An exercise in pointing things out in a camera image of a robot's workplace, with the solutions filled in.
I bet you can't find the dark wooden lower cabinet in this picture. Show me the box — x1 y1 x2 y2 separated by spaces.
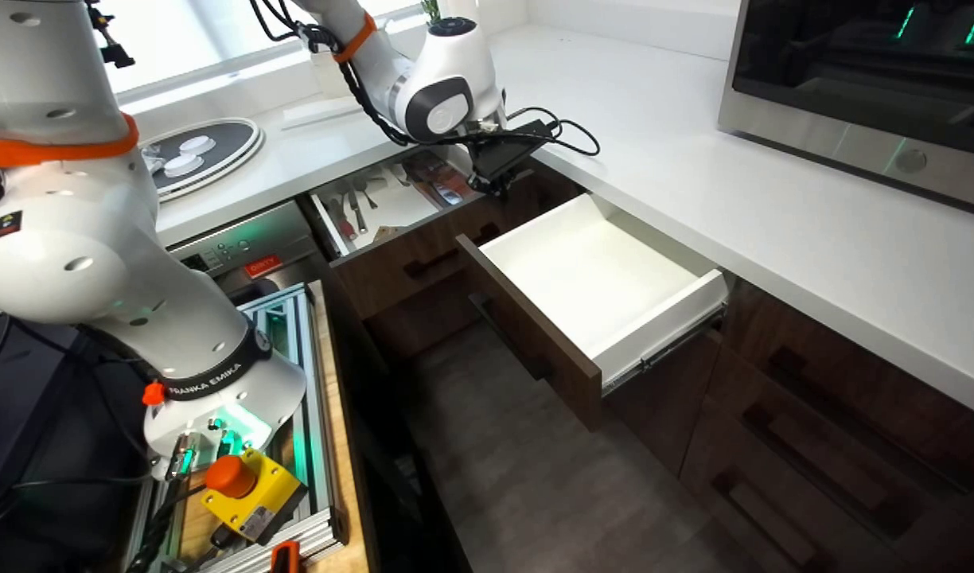
612 284 974 573

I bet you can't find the stainless steel microwave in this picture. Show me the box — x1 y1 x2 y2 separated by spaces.
719 0 974 214

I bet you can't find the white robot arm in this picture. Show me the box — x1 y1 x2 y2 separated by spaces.
0 0 514 467

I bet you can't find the open white right drawer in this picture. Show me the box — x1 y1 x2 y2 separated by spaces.
477 193 730 393

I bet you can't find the round black stove plate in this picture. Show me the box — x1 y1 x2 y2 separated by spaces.
139 118 264 199

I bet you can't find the black bag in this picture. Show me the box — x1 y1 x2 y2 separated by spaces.
0 318 145 573

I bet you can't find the stainless steel oven front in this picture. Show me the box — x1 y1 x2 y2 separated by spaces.
173 199 329 301

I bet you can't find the drawer with cutlery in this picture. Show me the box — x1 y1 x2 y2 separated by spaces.
309 154 514 318

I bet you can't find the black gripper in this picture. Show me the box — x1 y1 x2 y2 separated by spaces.
470 121 548 191

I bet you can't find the yellow emergency stop box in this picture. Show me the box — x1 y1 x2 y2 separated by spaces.
202 448 302 543

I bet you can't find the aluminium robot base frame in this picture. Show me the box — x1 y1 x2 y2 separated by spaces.
123 280 354 573

